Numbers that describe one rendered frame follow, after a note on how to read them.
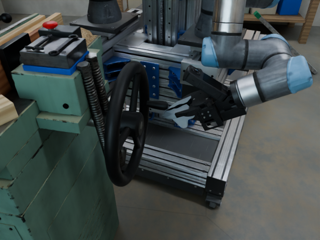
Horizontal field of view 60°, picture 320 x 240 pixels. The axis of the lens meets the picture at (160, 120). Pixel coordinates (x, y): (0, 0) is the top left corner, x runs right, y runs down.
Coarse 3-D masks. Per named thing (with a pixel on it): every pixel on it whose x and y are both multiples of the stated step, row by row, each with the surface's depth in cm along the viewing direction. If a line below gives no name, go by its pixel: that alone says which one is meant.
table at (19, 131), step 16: (96, 48) 83; (16, 96) 58; (32, 112) 56; (48, 112) 58; (0, 128) 50; (16, 128) 52; (32, 128) 57; (48, 128) 58; (64, 128) 57; (80, 128) 57; (0, 144) 48; (16, 144) 52; (0, 160) 49
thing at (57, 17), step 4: (52, 16) 87; (56, 16) 88; (60, 16) 90; (44, 20) 84; (48, 20) 84; (52, 20) 86; (56, 20) 88; (60, 20) 90; (36, 24) 81; (40, 24) 81; (60, 24) 91; (32, 28) 79; (36, 28) 79; (24, 32) 76
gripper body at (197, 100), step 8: (232, 88) 65; (200, 96) 70; (208, 96) 68; (232, 96) 64; (192, 104) 69; (200, 104) 67; (208, 104) 67; (216, 104) 69; (224, 104) 68; (232, 104) 68; (240, 104) 65; (200, 112) 68; (208, 112) 69; (216, 112) 68; (224, 112) 69; (232, 112) 69; (240, 112) 68; (200, 120) 71; (208, 120) 71; (216, 120) 69; (224, 120) 71; (208, 128) 71
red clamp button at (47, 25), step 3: (48, 21) 57; (51, 21) 57; (54, 21) 58; (42, 24) 57; (45, 24) 56; (48, 24) 56; (51, 24) 57; (54, 24) 57; (57, 24) 58; (45, 27) 56; (48, 27) 56; (51, 27) 57; (54, 27) 57
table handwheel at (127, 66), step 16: (128, 64) 58; (128, 80) 54; (144, 80) 70; (112, 96) 52; (144, 96) 74; (112, 112) 51; (128, 112) 64; (144, 112) 76; (112, 128) 51; (128, 128) 62; (144, 128) 77; (112, 144) 51; (144, 144) 77; (112, 160) 53; (112, 176) 55; (128, 176) 64
